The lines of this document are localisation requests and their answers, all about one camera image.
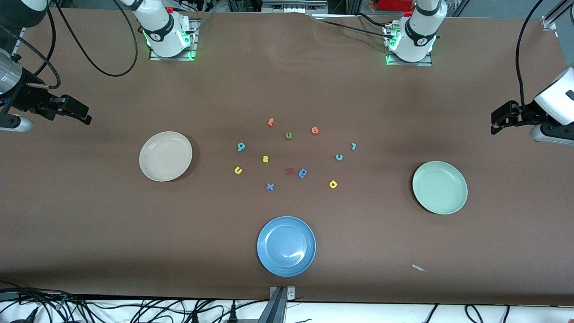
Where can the metal table edge bracket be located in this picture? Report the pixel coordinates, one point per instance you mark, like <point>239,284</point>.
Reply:
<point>290,294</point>

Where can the red box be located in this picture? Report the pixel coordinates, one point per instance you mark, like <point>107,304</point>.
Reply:
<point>394,4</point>

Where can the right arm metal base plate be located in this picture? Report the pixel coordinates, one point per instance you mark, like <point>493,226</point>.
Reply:
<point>194,36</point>

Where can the brown table cover sheet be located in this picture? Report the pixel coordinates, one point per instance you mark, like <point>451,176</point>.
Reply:
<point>89,224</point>

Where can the beige brown plate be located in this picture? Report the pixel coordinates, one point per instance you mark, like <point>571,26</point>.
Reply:
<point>165,156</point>

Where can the aluminium frame profile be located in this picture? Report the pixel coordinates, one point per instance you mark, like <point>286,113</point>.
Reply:
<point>549,21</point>
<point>17,47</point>

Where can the grey aluminium beam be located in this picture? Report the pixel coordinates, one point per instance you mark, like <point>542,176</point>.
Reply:
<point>273,312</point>

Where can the white paper scrap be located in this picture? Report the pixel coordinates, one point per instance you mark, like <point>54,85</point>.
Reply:
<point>418,268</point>

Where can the black power plug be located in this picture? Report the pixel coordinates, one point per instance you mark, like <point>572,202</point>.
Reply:
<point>195,317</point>
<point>232,314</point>

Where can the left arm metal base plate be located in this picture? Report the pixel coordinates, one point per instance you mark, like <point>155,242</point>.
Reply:
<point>410,64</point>

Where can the light green plate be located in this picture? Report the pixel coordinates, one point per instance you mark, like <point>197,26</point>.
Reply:
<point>440,188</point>

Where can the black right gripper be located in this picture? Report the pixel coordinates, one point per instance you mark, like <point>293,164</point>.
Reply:
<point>28,99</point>

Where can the blue plate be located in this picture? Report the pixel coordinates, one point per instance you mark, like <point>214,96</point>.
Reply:
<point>286,246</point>

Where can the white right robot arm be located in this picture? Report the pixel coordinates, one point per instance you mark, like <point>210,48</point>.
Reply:
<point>163,33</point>

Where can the grey power strip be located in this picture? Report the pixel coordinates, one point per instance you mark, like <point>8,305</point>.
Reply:
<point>293,5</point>

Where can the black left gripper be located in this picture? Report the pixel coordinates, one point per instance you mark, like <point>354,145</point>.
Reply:
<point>525,111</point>

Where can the blue foam letter a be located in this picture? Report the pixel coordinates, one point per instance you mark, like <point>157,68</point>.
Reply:
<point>303,172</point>

